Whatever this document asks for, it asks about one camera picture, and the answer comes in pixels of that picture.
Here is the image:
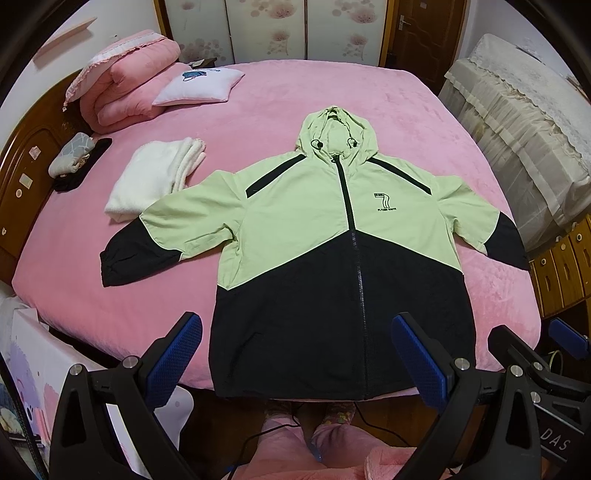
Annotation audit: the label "green and black hooded jacket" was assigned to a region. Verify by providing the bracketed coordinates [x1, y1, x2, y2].
[100, 106, 528, 401]

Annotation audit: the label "wooden drawer cabinet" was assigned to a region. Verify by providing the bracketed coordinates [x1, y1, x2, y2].
[529, 215, 591, 319]

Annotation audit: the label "pink fuzzy trousers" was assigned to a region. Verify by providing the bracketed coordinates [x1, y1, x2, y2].
[226, 401, 415, 479]

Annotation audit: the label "folded white blanket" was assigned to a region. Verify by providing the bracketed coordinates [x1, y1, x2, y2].
[104, 137, 206, 223]

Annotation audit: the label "black flat object on bed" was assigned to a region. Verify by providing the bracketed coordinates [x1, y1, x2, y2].
[52, 138, 112, 193]

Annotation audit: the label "beige lace furniture cover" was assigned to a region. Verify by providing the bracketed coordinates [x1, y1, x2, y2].
[439, 34, 590, 250]

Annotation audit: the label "brown wooden headboard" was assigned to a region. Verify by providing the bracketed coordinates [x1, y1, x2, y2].
[0, 73, 92, 284]

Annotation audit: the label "grey patterned small pillow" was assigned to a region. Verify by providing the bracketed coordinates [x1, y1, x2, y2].
[48, 132, 95, 178]

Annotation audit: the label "pink plush bed cover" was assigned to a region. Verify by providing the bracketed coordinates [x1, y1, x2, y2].
[12, 61, 541, 400]

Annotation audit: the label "folded pink quilt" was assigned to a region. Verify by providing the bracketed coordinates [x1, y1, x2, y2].
[63, 30, 190, 134]

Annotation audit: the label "white square pillow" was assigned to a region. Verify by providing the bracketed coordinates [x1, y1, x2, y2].
[152, 68, 245, 107]

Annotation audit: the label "brown wooden door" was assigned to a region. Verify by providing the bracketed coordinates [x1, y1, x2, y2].
[386, 0, 467, 94]

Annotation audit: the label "floral sliding wardrobe doors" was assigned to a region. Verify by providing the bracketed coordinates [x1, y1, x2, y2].
[154, 0, 392, 66]

